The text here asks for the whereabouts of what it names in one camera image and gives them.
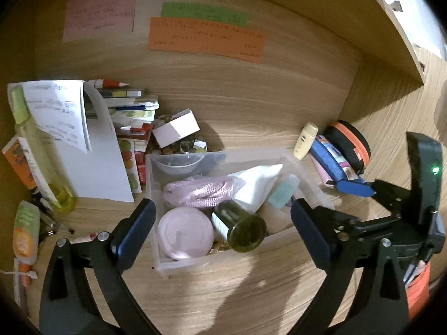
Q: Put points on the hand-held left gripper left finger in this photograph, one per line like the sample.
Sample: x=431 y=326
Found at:
x=134 y=237

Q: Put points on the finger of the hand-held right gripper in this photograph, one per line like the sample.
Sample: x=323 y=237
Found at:
x=354 y=186
x=349 y=218

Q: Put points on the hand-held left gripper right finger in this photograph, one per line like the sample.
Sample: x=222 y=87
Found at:
x=310 y=237

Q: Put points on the pink round case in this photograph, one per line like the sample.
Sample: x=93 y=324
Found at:
x=185 y=232

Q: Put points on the clear plastic storage box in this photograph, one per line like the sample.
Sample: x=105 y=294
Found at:
x=174 y=268

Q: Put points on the mint green small bottle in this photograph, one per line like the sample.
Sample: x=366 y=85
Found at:
x=283 y=193

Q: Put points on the green glass bottle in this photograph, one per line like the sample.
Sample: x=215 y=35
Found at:
x=241 y=228

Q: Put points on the white pouch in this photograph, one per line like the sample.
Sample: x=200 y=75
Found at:
x=258 y=181

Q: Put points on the blue pencil case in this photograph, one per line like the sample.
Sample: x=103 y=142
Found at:
x=331 y=158

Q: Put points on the pink flat packet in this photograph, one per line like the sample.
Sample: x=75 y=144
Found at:
x=321 y=172

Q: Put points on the black orange round case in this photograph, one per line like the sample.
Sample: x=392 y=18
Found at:
x=352 y=143

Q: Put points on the pink white lip balm tube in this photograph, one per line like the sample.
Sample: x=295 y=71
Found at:
x=83 y=239

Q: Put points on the red small box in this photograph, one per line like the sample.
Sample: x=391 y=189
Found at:
x=141 y=171

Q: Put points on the cream small bottle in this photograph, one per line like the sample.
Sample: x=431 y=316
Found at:
x=304 y=141

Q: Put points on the fruit print box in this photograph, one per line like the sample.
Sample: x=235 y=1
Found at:
x=127 y=160

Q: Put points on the clear plastic bowl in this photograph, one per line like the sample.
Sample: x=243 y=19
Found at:
x=178 y=164

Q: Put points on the bunch of keys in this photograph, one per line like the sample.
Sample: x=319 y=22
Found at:
x=47 y=220

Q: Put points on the wooden desk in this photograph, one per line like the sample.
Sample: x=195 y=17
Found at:
x=227 y=293

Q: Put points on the orange bag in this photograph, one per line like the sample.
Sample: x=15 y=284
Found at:
x=419 y=293

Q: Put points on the orange green cream tube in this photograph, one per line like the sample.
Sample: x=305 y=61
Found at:
x=26 y=230

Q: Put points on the yellow green spray bottle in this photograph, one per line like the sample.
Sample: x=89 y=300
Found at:
x=45 y=167

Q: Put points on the pink white small box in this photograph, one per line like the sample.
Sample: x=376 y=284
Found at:
x=176 y=129

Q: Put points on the white cosmetic tube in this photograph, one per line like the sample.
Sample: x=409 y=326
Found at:
x=33 y=167

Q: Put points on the stack of small books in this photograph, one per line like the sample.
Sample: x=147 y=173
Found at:
x=129 y=106

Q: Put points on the orange carton box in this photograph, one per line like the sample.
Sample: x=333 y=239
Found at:
x=17 y=164

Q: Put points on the white printed receipt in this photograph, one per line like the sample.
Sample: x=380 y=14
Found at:
x=56 y=111

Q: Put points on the red white pen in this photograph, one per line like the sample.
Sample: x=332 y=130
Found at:
x=108 y=83

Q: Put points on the orange sticky note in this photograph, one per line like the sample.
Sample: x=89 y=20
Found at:
x=206 y=40

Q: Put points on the pink sticky note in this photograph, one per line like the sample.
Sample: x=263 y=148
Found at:
x=99 y=14

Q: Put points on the green sticky note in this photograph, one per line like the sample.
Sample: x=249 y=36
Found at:
x=204 y=13

